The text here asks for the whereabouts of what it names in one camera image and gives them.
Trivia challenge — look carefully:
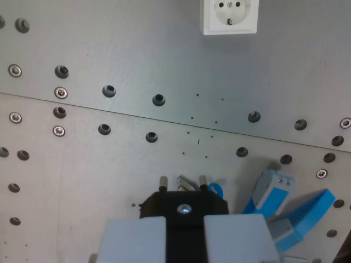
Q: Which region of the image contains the black power plug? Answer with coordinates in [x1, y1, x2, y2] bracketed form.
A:
[139, 175, 230, 263]

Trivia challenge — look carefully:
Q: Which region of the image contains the grey and blue rail module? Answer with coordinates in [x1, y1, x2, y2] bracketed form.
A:
[241, 168, 298, 220]

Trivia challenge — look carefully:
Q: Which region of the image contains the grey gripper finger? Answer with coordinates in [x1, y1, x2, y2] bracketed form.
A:
[95, 216, 167, 263]
[203, 214, 281, 263]

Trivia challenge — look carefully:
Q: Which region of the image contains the blue plastic ring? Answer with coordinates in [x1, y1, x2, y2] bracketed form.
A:
[207, 182, 224, 200]

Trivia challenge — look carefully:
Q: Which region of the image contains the blue ribbed plastic holder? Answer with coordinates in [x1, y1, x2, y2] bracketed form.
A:
[266, 188, 337, 253]

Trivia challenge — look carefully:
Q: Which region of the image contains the white wall socket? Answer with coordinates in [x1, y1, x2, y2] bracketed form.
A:
[199, 0, 259, 36]

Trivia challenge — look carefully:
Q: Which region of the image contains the small silver metal bracket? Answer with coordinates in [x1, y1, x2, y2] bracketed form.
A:
[176, 175, 200, 192]

